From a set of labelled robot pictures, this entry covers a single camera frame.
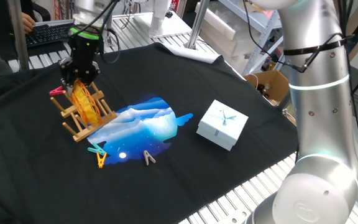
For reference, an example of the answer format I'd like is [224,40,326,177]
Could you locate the wooden dish rack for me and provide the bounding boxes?
[50,81,117,143]

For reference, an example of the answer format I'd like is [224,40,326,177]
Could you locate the teal clothespin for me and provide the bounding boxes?
[87,142,107,156]

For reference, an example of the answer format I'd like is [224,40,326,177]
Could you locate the bare person hand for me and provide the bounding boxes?
[22,12,37,35]

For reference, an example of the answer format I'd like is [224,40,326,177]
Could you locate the pink clothespin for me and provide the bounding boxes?
[48,86,67,96]

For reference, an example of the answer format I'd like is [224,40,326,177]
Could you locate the brown cardboard box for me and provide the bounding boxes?
[243,70,291,107]

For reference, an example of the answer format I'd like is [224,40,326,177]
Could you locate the light blue gift box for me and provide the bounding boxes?
[196,99,249,152]

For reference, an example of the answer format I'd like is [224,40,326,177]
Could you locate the grey metal shelving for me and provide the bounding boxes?
[218,0,291,75]

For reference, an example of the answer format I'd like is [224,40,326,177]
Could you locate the white foam box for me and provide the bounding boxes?
[194,1,262,57]

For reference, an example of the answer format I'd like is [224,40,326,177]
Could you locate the aluminium frame post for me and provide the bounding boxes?
[185,0,211,50]
[7,0,30,72]
[103,14,116,47]

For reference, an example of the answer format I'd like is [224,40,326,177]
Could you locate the black cloth with blue print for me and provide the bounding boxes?
[0,42,300,224]

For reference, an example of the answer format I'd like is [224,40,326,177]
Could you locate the black keyboard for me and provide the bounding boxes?
[25,22,76,48]

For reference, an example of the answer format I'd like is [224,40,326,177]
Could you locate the orange clothespin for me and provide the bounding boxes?
[96,152,108,169]

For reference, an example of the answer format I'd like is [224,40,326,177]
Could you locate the beige clothespin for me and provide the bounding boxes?
[143,150,157,166]

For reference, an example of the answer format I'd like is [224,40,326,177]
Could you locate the green flange ring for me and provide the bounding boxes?
[69,27,101,40]

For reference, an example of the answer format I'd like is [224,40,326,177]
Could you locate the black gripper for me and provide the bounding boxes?
[58,35,102,96]

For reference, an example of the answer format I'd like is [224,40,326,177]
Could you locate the yellow orange woven dish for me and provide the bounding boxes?
[69,78,104,127]

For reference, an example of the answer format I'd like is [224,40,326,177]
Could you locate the white cloth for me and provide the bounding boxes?
[163,43,223,65]

